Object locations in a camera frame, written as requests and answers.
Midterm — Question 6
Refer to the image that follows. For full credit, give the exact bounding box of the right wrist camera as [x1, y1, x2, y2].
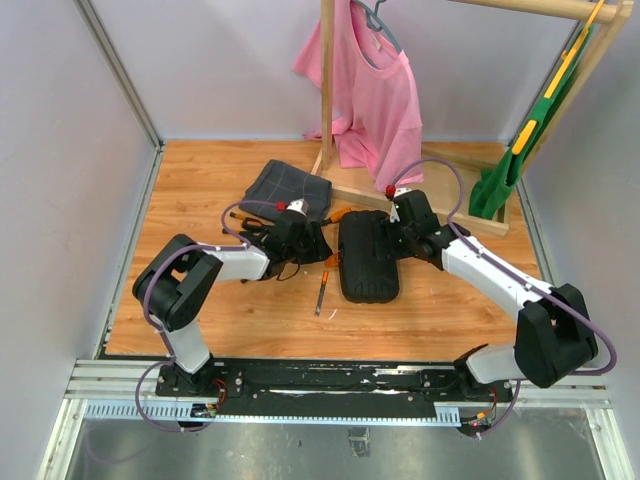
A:
[388, 186, 412, 223]

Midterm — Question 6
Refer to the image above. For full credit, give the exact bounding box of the yellow clothes hanger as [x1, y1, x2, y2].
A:
[510, 0, 605, 156]

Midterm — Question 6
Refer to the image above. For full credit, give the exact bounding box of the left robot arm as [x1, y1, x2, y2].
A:
[132, 211, 333, 396]

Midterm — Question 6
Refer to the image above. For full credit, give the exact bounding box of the green garment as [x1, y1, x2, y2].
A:
[468, 24, 594, 220]

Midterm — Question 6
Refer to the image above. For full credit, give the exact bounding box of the wooden clothes rack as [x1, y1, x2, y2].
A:
[310, 1, 634, 238]

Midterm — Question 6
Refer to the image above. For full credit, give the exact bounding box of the orange black screwdriver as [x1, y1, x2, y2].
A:
[320, 207, 354, 227]

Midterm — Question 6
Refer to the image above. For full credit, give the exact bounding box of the pink t-shirt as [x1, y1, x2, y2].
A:
[292, 0, 425, 194]

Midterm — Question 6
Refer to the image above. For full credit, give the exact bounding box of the teal clothes hanger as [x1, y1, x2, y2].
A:
[349, 1, 403, 70]

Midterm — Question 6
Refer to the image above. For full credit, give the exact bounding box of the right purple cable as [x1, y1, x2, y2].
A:
[392, 158, 619, 441]

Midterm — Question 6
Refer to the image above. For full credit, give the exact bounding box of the orange utility knife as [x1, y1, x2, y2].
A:
[314, 270, 329, 316]

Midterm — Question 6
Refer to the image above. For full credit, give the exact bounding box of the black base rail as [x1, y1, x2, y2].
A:
[155, 359, 513, 422]

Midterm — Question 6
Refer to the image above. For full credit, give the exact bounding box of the grey folded cloth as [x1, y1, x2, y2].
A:
[240, 159, 332, 221]

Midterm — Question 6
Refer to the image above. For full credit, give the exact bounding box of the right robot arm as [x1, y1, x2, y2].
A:
[383, 186, 598, 400]

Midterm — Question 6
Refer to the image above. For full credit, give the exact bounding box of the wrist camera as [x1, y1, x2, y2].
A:
[286, 199, 309, 216]
[388, 186, 412, 223]

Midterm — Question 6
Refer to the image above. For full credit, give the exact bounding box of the black plastic tool case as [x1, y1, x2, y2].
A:
[338, 210, 400, 304]

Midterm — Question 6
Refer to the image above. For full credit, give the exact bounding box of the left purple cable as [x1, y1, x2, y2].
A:
[135, 200, 281, 432]

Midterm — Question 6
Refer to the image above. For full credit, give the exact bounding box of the purple cable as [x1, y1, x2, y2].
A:
[135, 200, 281, 432]
[392, 158, 619, 441]

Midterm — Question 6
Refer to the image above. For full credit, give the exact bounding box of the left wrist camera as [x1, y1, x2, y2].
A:
[286, 199, 309, 216]

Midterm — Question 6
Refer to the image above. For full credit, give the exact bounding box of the small black screwdriver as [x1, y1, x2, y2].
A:
[230, 212, 271, 231]
[221, 229, 268, 243]

